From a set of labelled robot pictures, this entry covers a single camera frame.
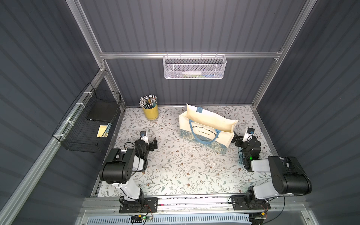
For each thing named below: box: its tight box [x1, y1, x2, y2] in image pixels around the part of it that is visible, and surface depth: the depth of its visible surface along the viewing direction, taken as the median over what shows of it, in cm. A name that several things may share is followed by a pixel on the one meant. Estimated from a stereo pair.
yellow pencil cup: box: [142, 104, 159, 121], surface depth 107 cm
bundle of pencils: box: [139, 93, 158, 110], surface depth 103 cm
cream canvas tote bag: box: [179, 103, 239, 155], surface depth 89 cm
